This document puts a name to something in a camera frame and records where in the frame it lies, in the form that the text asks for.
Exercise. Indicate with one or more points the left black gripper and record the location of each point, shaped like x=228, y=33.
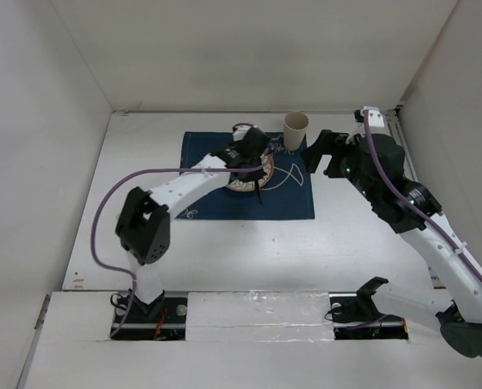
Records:
x=256, y=175

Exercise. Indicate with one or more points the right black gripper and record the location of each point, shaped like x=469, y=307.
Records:
x=327, y=143

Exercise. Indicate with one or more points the black table knife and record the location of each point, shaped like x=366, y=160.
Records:
x=257, y=191

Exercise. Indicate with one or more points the brown paper cup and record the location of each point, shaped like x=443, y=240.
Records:
x=295, y=127

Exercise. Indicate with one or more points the dark blue cloth napkin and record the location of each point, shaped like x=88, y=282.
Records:
x=285, y=192

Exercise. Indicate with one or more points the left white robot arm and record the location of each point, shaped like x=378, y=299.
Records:
x=143, y=226

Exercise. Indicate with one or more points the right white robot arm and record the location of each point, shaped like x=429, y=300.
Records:
x=375, y=168

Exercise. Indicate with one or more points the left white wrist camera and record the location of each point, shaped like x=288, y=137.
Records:
x=240, y=130

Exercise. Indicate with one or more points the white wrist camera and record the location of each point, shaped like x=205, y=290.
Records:
x=240, y=130
x=371, y=116

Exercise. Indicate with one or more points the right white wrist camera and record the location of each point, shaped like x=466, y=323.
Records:
x=371, y=116

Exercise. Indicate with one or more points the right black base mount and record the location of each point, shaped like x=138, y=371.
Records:
x=350, y=322

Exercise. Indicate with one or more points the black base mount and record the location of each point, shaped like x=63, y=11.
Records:
x=164, y=320
x=350, y=322

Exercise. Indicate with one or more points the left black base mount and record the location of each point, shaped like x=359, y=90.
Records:
x=164, y=320

